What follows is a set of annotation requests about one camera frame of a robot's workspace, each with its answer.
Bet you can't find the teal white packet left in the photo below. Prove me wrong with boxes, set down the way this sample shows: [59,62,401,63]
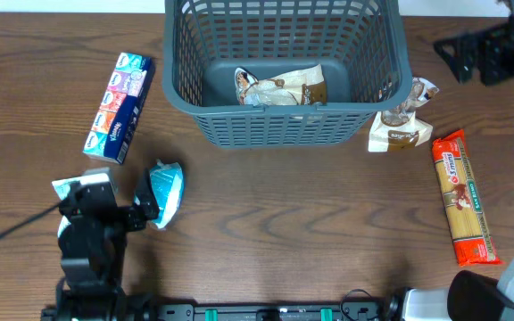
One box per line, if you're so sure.
[52,177,81,237]

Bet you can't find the brown white grain bag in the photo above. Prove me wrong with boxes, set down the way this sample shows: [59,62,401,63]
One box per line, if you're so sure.
[235,64,327,106]
[368,78,440,152]

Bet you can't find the teal white pouch right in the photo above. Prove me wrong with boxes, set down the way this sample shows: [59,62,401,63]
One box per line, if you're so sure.
[149,160,184,230]

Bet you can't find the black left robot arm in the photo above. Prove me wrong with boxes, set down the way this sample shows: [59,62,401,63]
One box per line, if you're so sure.
[40,169,159,321]

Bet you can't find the Kleenex tissue multipack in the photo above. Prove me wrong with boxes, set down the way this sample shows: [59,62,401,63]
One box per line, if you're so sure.
[83,53,155,164]

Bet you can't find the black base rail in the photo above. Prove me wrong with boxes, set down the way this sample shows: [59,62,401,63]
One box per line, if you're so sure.
[40,288,401,321]

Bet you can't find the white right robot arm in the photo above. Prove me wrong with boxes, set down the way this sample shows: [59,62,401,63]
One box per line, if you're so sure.
[386,14,514,320]

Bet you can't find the grey plastic mesh basket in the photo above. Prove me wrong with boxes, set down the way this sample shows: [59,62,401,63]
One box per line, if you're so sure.
[162,0,412,148]

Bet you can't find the orange spaghetti packet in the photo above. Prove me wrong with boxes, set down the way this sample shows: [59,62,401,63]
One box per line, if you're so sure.
[432,129,502,266]

